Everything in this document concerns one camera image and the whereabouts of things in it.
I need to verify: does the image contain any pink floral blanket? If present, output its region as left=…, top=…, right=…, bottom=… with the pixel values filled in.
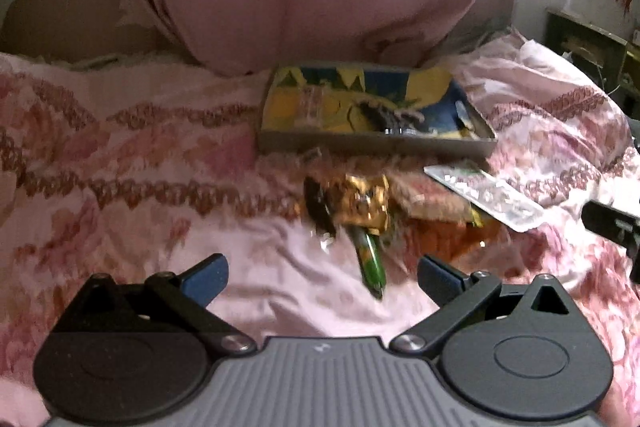
left=0, top=27, right=640, bottom=427

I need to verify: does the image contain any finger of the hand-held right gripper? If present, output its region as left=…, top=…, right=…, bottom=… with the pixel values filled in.
left=582, top=201, right=640, bottom=253

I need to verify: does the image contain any white pink snack packet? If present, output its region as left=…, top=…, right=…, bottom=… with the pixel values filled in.
left=299, top=86, right=328, bottom=128

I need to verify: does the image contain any gold foil snack packet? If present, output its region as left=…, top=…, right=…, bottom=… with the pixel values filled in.
left=332, top=174, right=391, bottom=233

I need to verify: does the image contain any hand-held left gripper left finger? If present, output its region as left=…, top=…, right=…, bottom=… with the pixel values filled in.
left=50, top=253, right=258, bottom=356

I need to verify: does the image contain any dark brown snack packet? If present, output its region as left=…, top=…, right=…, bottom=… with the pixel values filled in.
left=350, top=99, right=428, bottom=136

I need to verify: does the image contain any dark wooden cabinet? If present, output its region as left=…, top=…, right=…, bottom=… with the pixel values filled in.
left=545, top=8, right=640, bottom=108

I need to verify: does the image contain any yellow blue printed cardboard box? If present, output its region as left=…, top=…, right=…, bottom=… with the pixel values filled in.
left=257, top=64, right=498, bottom=158

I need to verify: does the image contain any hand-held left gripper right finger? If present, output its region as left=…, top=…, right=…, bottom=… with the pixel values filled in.
left=390, top=254, right=583, bottom=353

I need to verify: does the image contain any brown bed headboard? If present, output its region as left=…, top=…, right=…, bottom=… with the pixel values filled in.
left=0, top=0, right=521, bottom=62

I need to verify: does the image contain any pale green cloth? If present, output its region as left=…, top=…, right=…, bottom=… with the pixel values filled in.
left=430, top=24, right=516, bottom=55

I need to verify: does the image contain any small silver blue packet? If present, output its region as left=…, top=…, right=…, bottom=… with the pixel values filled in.
left=452, top=101, right=473, bottom=138

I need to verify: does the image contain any orange snack bag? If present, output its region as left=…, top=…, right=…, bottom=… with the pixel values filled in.
left=392, top=179, right=503, bottom=268

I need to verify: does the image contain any white flat snack packet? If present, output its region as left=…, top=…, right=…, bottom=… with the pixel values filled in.
left=424, top=162, right=543, bottom=233

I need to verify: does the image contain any black snack packet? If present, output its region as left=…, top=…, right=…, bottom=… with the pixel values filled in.
left=304, top=177, right=338, bottom=240

